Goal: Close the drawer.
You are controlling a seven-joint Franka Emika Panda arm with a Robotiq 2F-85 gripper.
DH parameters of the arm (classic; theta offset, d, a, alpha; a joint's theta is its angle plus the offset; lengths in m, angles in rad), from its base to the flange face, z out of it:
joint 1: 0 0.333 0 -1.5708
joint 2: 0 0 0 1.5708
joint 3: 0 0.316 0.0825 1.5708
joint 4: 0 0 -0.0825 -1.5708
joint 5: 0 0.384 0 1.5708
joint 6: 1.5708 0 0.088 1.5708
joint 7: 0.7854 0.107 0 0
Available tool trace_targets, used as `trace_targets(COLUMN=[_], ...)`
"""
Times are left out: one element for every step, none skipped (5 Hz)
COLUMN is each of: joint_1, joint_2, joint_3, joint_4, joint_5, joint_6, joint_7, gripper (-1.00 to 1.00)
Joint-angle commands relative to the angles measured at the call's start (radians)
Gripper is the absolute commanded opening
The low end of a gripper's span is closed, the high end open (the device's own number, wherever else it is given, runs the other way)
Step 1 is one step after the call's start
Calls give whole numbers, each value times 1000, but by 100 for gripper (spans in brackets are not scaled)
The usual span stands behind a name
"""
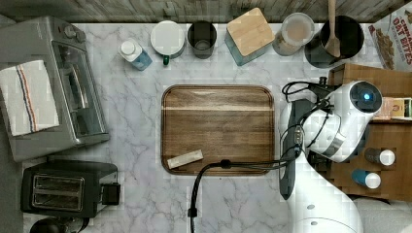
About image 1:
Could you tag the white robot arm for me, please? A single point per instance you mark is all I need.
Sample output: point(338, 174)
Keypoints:
point(332, 127)

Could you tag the wooden cutting board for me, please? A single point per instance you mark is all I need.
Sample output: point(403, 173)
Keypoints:
point(234, 122)

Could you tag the small wrapped snack bar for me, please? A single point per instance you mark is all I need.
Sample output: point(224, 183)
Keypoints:
point(184, 159)

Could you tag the dark empty metal cup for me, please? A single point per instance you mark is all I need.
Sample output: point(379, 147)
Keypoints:
point(202, 36)

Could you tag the white lidded green mug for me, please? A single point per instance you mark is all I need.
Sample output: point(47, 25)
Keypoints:
point(168, 39)

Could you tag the glass jar bamboo lid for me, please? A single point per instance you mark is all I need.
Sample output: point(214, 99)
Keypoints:
point(248, 36)

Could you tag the clear jar with powder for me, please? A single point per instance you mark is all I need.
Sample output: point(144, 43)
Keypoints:
point(296, 31)

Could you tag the wooden spoon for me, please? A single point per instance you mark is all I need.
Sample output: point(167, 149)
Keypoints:
point(333, 43)

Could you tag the black two-slot toaster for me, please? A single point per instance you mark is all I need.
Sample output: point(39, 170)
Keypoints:
point(69, 188)

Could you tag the silver toaster oven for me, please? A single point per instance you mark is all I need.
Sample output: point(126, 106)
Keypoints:
point(62, 46)

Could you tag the blue spice bottle white cap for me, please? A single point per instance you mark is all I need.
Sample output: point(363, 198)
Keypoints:
point(366, 178)

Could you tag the striped white kitchen towel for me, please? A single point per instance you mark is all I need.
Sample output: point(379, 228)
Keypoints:
point(28, 97)

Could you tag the black round appliance base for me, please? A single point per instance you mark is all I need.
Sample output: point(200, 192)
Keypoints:
point(60, 225)

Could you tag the brown spice bottle white cap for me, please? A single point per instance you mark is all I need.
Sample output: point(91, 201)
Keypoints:
point(383, 157)

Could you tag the yellow snack box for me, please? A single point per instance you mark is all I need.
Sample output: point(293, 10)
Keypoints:
point(394, 108)

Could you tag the oat bites cereal box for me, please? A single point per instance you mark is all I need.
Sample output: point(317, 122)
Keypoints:
point(392, 37)

